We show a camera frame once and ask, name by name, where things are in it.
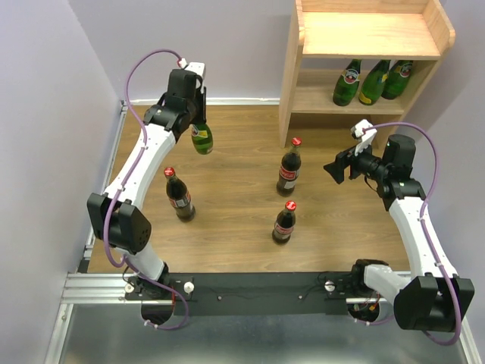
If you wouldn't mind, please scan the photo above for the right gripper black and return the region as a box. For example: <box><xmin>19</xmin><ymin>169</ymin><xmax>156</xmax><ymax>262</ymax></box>
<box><xmin>323</xmin><ymin>136</ymin><xmax>390</xmax><ymax>184</ymax></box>

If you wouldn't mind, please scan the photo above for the green bottle red-white label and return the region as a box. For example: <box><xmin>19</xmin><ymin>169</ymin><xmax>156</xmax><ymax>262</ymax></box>
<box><xmin>333</xmin><ymin>59</ymin><xmax>361</xmax><ymax>106</ymax></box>

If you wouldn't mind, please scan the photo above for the green bottle yellow label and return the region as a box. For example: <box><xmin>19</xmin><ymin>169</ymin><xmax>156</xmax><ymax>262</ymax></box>
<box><xmin>358</xmin><ymin>59</ymin><xmax>390</xmax><ymax>105</ymax></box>

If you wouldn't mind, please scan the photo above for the green bottle red-blue label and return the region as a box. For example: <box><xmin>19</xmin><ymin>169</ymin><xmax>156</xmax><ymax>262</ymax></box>
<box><xmin>381</xmin><ymin>60</ymin><xmax>414</xmax><ymax>100</ymax></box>

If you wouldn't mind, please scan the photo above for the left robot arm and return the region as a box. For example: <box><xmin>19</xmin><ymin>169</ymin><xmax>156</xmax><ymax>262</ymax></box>
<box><xmin>87</xmin><ymin>62</ymin><xmax>206</xmax><ymax>300</ymax></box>

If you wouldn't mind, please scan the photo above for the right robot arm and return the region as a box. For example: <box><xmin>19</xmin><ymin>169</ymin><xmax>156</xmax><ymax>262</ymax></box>
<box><xmin>324</xmin><ymin>130</ymin><xmax>474</xmax><ymax>334</ymax></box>

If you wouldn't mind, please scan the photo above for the wooden two-tier shelf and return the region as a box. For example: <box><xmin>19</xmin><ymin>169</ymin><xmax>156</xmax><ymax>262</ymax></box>
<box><xmin>279</xmin><ymin>1</ymin><xmax>455</xmax><ymax>146</ymax></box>

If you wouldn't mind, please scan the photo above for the cola bottle centre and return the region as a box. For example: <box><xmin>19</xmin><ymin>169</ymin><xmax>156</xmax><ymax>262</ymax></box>
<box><xmin>276</xmin><ymin>137</ymin><xmax>302</xmax><ymax>196</ymax></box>

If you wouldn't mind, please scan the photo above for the cola bottle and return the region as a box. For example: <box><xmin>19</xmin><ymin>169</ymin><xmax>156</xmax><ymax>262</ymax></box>
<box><xmin>272</xmin><ymin>200</ymin><xmax>296</xmax><ymax>244</ymax></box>
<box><xmin>276</xmin><ymin>137</ymin><xmax>302</xmax><ymax>196</ymax></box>
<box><xmin>164</xmin><ymin>167</ymin><xmax>196</xmax><ymax>221</ymax></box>

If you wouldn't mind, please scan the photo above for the cola bottle front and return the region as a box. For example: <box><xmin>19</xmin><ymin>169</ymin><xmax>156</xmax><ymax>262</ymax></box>
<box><xmin>272</xmin><ymin>200</ymin><xmax>296</xmax><ymax>244</ymax></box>

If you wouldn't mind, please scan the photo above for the cola bottle left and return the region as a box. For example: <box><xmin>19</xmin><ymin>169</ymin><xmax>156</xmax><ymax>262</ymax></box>
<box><xmin>164</xmin><ymin>167</ymin><xmax>196</xmax><ymax>221</ymax></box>

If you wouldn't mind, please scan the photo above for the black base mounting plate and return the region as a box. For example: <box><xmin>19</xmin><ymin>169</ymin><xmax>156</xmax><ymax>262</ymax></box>
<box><xmin>124</xmin><ymin>269</ymin><xmax>395</xmax><ymax>318</ymax></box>

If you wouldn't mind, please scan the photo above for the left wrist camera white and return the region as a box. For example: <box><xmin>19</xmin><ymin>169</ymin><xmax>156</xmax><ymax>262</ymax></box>
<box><xmin>185</xmin><ymin>61</ymin><xmax>206</xmax><ymax>88</ymax></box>

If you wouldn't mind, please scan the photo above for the aluminium frame rail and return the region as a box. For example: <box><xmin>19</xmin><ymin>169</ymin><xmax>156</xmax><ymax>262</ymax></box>
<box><xmin>48</xmin><ymin>106</ymin><xmax>481</xmax><ymax>363</ymax></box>

